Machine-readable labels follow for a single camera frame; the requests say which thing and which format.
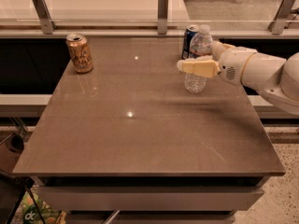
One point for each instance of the clear plastic water bottle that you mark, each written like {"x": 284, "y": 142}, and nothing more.
{"x": 201, "y": 45}

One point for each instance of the right metal glass bracket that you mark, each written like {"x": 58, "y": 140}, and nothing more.
{"x": 276, "y": 26}

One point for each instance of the black chair frame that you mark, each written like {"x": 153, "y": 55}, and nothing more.
{"x": 12, "y": 190}

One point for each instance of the middle metal glass bracket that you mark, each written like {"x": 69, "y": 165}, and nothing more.
{"x": 162, "y": 17}

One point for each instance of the left metal glass bracket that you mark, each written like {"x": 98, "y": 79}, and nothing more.
{"x": 47, "y": 25}

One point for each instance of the green snack bag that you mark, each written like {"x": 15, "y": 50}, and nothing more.
{"x": 36, "y": 211}

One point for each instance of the blue soda can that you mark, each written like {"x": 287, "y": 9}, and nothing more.
{"x": 190, "y": 32}

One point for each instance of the orange soda can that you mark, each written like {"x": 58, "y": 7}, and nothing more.
{"x": 79, "y": 52}

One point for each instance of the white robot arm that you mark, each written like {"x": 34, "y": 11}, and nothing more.
{"x": 273, "y": 78}

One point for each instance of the glass railing panel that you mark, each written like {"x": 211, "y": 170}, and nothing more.
{"x": 201, "y": 10}

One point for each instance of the metal glass bracket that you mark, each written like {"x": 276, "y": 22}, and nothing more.
{"x": 276, "y": 26}
{"x": 47, "y": 25}
{"x": 162, "y": 17}

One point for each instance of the grey table drawer front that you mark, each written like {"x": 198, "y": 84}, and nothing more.
{"x": 150, "y": 198}

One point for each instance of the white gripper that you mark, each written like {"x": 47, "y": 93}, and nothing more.
{"x": 234, "y": 64}

